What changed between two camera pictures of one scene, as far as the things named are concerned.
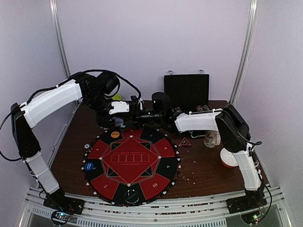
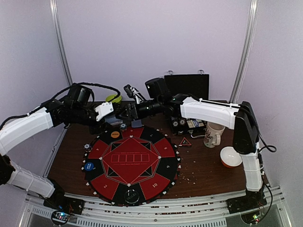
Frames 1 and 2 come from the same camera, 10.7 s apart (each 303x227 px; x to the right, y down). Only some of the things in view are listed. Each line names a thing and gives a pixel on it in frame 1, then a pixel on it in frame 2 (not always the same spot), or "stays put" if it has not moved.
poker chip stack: x=87 y=147 stays put
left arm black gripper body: x=98 y=101 to x=79 y=116
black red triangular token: x=185 y=142 stays put
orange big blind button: x=115 y=134 stays put
